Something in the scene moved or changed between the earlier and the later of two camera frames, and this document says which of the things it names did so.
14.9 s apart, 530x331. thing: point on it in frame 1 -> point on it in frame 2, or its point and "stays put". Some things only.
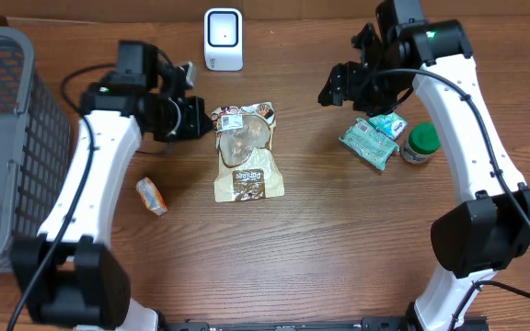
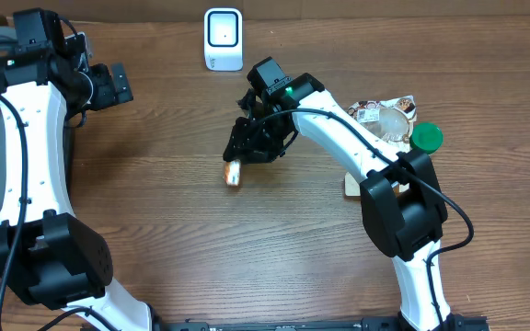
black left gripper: [199, 121] -> [109, 92]
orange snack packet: [152, 196] -> [233, 173]
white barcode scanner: [224, 39] stays put
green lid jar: [422, 142] stays put
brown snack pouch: [249, 168] -> [390, 120]
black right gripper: [342, 85] -> [249, 147]
